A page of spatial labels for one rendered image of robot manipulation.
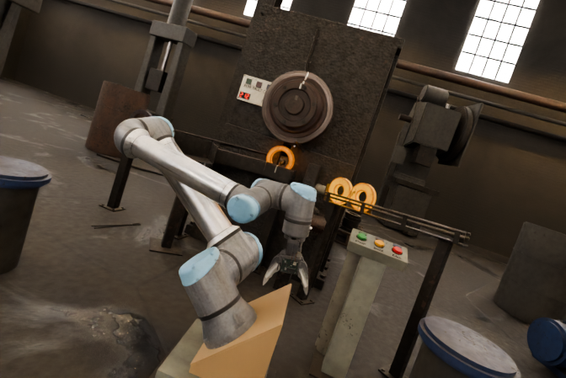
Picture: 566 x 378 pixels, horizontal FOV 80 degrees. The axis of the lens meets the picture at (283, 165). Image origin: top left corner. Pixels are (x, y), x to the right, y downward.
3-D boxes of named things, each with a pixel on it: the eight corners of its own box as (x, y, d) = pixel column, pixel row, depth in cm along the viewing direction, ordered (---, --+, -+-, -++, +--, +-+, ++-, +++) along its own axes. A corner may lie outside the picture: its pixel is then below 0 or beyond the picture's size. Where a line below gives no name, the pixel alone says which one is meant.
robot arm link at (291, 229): (285, 215, 118) (312, 221, 117) (283, 229, 118) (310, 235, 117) (282, 220, 109) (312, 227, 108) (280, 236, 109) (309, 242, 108)
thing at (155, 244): (141, 236, 219) (173, 130, 214) (181, 243, 229) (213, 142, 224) (139, 249, 200) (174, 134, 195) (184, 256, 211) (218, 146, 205)
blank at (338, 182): (335, 176, 208) (332, 175, 205) (355, 181, 196) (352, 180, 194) (328, 200, 208) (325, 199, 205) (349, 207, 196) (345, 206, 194)
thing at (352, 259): (316, 338, 169) (350, 241, 165) (339, 348, 167) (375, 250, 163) (312, 350, 157) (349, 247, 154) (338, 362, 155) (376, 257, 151)
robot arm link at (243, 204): (98, 115, 119) (257, 201, 97) (128, 114, 130) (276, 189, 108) (95, 146, 123) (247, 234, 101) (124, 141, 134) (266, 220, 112)
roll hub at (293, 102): (269, 120, 220) (282, 78, 218) (309, 133, 214) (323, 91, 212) (266, 119, 215) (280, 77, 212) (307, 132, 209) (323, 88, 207)
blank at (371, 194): (356, 181, 196) (353, 180, 194) (379, 187, 185) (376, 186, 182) (349, 207, 196) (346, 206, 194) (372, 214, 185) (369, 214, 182)
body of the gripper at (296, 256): (274, 272, 109) (281, 236, 108) (278, 263, 118) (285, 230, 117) (298, 277, 108) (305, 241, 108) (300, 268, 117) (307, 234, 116)
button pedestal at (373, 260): (308, 351, 156) (353, 226, 151) (359, 375, 151) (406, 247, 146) (302, 372, 140) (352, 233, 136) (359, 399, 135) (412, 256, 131)
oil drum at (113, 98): (107, 146, 482) (125, 86, 475) (141, 159, 470) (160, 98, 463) (72, 143, 424) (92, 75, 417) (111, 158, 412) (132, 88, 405)
